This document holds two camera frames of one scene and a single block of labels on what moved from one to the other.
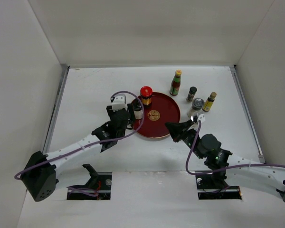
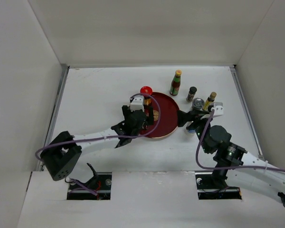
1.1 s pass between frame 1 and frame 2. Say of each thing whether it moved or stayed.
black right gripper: moved
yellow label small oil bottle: stayed
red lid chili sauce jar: stayed
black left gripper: moved
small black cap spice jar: stayed
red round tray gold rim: stayed
